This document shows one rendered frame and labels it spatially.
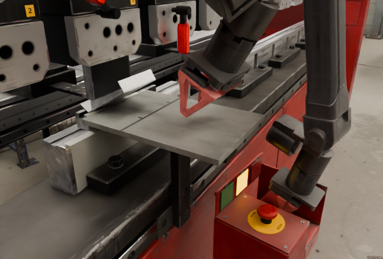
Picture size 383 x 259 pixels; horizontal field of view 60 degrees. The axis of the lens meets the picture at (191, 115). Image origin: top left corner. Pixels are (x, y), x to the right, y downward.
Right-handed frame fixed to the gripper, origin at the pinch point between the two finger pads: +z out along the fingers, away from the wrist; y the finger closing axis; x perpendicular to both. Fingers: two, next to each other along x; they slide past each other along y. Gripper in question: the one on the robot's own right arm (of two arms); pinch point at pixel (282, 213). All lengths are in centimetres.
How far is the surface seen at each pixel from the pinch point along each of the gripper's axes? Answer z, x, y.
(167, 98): -20.1, 14.0, 27.8
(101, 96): -20.4, 24.8, 34.6
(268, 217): -7.4, 11.5, 0.7
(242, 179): -6.4, 5.3, 10.1
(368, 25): 78, -720, 100
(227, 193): -6.1, 11.5, 10.0
